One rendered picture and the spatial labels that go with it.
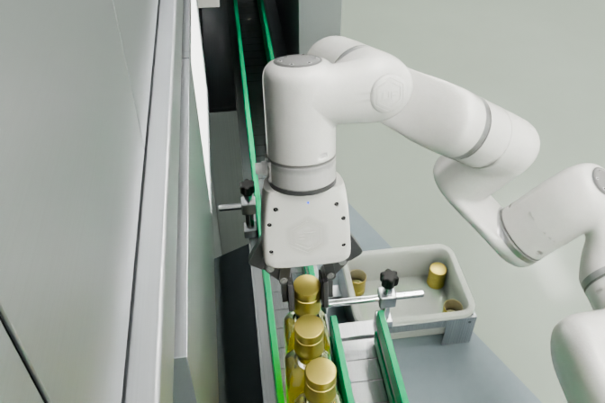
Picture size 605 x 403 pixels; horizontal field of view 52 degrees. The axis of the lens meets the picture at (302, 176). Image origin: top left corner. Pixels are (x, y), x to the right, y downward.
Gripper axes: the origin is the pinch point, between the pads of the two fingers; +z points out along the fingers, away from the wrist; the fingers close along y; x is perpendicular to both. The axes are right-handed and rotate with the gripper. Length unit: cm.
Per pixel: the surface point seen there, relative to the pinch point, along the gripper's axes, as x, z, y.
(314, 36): 98, -7, 15
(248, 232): 40.6, 15.6, -6.3
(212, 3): 108, -15, -10
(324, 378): -12.4, 2.5, 0.2
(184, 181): -1.6, -16.9, -12.8
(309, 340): -7.4, 1.5, -0.8
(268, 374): 12.7, 25.0, -5.2
